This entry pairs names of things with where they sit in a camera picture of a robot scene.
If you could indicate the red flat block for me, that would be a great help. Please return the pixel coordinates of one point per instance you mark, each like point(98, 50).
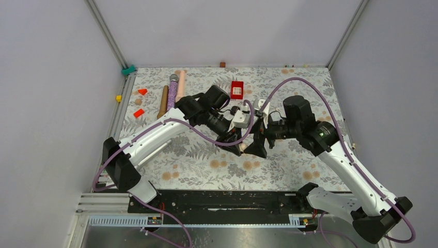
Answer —
point(138, 113)

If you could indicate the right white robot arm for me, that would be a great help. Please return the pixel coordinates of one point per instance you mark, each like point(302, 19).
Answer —
point(374, 210)

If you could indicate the brown microphone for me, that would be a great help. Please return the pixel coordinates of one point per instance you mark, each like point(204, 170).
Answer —
point(163, 102)

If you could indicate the purple glitter microphone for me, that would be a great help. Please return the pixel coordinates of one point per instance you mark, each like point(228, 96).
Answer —
point(172, 92)

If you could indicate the silver microphone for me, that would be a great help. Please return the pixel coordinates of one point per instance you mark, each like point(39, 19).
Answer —
point(152, 154)

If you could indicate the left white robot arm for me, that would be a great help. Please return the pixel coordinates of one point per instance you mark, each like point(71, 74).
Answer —
point(201, 113)

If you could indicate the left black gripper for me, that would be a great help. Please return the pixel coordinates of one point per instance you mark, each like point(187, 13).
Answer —
point(234, 136)

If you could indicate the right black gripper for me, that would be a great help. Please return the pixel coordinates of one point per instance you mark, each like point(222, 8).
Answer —
point(257, 147)

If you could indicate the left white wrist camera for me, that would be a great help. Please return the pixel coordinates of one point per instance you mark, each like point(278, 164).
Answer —
point(241, 119)

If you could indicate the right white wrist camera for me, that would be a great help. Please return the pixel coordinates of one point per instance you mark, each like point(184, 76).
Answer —
point(262, 110)

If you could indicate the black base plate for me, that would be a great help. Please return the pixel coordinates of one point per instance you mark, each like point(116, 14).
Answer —
point(214, 207)

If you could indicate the red small box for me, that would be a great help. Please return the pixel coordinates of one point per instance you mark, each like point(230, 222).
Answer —
point(237, 90)

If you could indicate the pink microphone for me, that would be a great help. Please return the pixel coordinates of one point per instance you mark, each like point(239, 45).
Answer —
point(181, 86)

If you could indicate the black earbud case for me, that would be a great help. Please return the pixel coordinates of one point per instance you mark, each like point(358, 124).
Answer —
point(234, 110)

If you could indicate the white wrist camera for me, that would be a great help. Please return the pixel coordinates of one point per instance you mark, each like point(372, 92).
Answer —
point(262, 110)
point(241, 119)

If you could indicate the red triangular block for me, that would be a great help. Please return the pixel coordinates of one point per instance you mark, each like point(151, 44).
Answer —
point(142, 91)

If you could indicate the floral patterned table mat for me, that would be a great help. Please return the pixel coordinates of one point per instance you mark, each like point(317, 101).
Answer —
point(189, 162)

